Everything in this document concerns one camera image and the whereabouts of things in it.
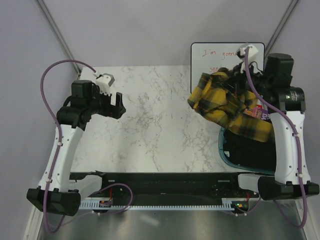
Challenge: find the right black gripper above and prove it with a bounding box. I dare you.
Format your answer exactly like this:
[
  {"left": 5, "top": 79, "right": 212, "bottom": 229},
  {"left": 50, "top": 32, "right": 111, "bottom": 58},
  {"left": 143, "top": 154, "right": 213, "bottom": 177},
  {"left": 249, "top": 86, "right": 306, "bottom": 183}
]
[{"left": 221, "top": 60, "right": 273, "bottom": 97}]

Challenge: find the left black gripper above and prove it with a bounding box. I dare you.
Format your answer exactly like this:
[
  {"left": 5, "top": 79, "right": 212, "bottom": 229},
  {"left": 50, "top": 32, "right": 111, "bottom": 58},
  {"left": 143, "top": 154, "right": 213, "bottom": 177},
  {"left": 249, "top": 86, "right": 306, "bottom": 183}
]
[{"left": 86, "top": 85, "right": 125, "bottom": 119}]

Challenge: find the yellow plaid flannel shirt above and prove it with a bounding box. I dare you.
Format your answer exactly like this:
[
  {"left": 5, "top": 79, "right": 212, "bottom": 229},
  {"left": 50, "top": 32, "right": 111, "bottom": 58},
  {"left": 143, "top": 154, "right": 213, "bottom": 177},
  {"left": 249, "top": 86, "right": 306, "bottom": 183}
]
[{"left": 187, "top": 71, "right": 275, "bottom": 143}]

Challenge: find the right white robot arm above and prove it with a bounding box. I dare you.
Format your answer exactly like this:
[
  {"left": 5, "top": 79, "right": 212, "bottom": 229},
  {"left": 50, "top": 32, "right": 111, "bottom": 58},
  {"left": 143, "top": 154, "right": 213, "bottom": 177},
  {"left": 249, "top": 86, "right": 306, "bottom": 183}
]
[{"left": 229, "top": 53, "right": 320, "bottom": 201}]

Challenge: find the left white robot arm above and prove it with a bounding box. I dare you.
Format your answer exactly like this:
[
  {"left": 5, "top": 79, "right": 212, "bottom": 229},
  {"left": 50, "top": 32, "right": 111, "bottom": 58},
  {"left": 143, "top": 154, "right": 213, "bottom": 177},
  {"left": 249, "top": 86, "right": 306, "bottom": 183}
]
[{"left": 26, "top": 76, "right": 126, "bottom": 216}]

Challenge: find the white dry-erase board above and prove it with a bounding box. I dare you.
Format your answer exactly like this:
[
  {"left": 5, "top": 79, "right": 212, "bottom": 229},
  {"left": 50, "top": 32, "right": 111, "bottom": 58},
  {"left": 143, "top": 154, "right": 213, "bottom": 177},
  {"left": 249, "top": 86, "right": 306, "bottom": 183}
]
[{"left": 190, "top": 41, "right": 266, "bottom": 97}]

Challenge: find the teal plastic bin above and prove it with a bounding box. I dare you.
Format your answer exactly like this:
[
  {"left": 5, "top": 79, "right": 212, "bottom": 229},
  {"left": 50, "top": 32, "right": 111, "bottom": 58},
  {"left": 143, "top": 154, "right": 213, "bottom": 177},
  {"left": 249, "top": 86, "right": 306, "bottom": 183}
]
[{"left": 217, "top": 127, "right": 276, "bottom": 176}]

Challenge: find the black shirt in bin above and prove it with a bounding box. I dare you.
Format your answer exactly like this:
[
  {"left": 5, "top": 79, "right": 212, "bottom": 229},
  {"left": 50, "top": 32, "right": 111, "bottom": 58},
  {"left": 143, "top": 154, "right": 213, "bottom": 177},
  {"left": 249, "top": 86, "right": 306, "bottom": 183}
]
[{"left": 222, "top": 129, "right": 278, "bottom": 173}]

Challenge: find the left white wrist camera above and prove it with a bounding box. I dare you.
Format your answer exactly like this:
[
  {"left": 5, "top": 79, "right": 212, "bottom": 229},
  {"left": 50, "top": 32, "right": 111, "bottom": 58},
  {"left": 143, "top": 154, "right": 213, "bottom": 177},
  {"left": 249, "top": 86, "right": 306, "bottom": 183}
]
[{"left": 95, "top": 73, "right": 115, "bottom": 96}]

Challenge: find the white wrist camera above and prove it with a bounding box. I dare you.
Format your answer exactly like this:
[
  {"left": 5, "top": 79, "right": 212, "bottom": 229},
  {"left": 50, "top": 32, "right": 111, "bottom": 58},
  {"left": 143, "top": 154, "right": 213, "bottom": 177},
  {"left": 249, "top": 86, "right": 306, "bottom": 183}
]
[
  {"left": 95, "top": 73, "right": 115, "bottom": 96},
  {"left": 236, "top": 43, "right": 259, "bottom": 63}
]

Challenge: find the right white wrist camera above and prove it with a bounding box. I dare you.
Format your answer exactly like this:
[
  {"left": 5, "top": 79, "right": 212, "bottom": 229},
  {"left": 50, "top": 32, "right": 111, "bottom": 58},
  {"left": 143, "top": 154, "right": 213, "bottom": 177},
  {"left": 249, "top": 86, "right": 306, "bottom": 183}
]
[{"left": 236, "top": 43, "right": 259, "bottom": 63}]

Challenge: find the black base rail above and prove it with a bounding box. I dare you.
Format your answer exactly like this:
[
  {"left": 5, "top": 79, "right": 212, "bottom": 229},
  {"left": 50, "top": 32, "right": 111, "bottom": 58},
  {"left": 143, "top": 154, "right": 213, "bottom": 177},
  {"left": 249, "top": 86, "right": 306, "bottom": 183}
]
[{"left": 69, "top": 171, "right": 259, "bottom": 199}]

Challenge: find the white slotted cable duct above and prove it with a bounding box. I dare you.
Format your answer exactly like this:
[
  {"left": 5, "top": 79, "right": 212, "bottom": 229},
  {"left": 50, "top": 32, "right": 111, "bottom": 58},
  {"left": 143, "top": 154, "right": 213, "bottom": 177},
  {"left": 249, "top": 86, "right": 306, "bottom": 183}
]
[{"left": 79, "top": 198, "right": 250, "bottom": 211}]

